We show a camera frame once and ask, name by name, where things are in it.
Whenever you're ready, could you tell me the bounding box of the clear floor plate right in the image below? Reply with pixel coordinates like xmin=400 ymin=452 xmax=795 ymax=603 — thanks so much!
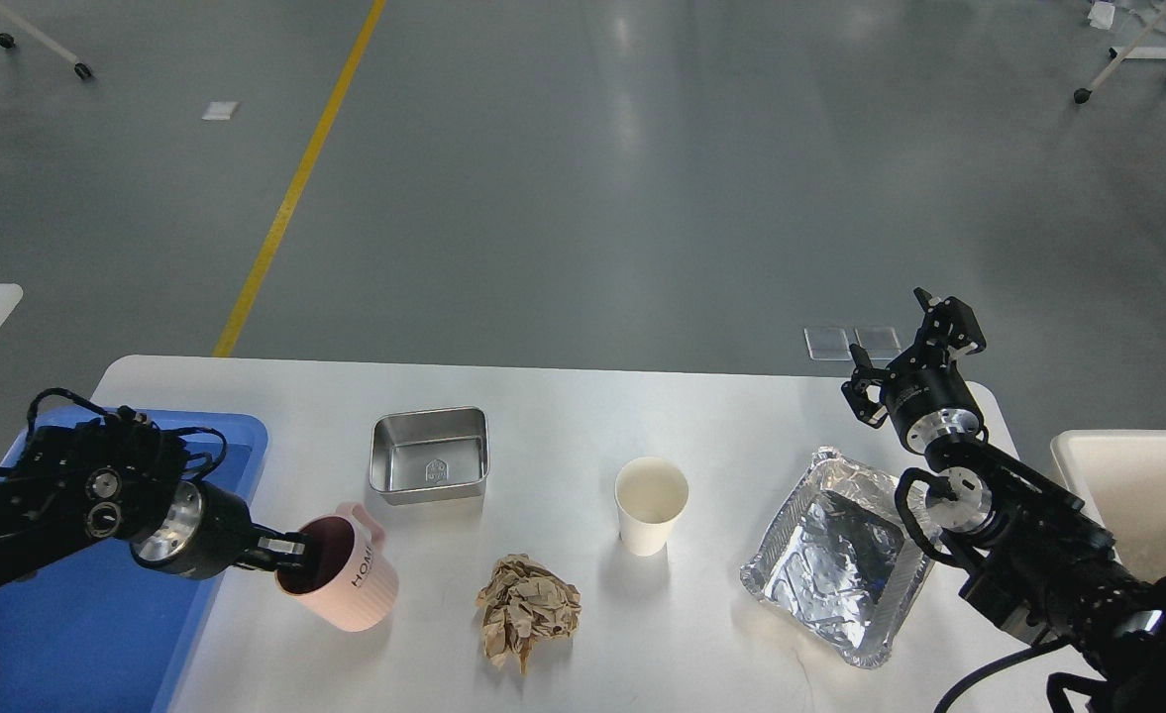
xmin=854 ymin=326 xmax=904 ymax=362

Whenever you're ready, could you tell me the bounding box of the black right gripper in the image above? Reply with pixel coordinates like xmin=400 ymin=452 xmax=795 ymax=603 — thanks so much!
xmin=841 ymin=287 xmax=989 ymax=456

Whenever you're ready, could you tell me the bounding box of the clear floor plate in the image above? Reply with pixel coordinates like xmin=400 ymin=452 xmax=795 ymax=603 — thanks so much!
xmin=854 ymin=326 xmax=904 ymax=362
xmin=803 ymin=326 xmax=851 ymax=361

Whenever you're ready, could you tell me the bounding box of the stainless steel rectangular tray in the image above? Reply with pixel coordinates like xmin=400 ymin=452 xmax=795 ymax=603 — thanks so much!
xmin=368 ymin=406 xmax=490 ymax=506

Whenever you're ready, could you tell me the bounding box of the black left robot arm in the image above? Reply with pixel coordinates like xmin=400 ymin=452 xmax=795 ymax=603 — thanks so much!
xmin=0 ymin=387 xmax=321 ymax=587

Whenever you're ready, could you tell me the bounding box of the white office chair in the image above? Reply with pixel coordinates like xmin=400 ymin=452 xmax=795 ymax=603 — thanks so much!
xmin=0 ymin=0 xmax=94 ymax=145

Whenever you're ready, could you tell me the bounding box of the white paper cup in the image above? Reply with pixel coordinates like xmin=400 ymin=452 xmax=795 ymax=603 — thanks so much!
xmin=614 ymin=457 xmax=690 ymax=557

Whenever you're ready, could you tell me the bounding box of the white plastic bin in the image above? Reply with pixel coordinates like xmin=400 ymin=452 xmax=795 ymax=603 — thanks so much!
xmin=1051 ymin=429 xmax=1166 ymax=581

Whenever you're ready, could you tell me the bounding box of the aluminium foil tray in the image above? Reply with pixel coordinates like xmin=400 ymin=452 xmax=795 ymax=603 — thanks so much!
xmin=738 ymin=446 xmax=932 ymax=669

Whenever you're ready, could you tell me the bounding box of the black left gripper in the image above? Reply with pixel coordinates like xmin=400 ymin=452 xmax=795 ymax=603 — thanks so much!
xmin=129 ymin=481 xmax=310 ymax=579

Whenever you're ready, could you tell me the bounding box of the pink ribbed mug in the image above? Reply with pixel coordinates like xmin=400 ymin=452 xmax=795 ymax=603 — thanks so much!
xmin=274 ymin=502 xmax=398 ymax=632

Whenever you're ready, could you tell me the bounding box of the white paper scrap on floor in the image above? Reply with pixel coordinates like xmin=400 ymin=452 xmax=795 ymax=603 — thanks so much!
xmin=201 ymin=102 xmax=240 ymax=123

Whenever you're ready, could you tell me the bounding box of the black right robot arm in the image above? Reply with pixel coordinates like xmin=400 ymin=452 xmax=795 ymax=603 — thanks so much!
xmin=841 ymin=288 xmax=1166 ymax=712

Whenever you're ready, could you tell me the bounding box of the clear floor plate left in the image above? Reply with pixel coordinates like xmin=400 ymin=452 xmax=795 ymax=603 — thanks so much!
xmin=803 ymin=326 xmax=851 ymax=361

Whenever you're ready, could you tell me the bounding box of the crumpled brown paper ball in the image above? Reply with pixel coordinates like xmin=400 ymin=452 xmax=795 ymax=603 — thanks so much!
xmin=475 ymin=554 xmax=582 ymax=674

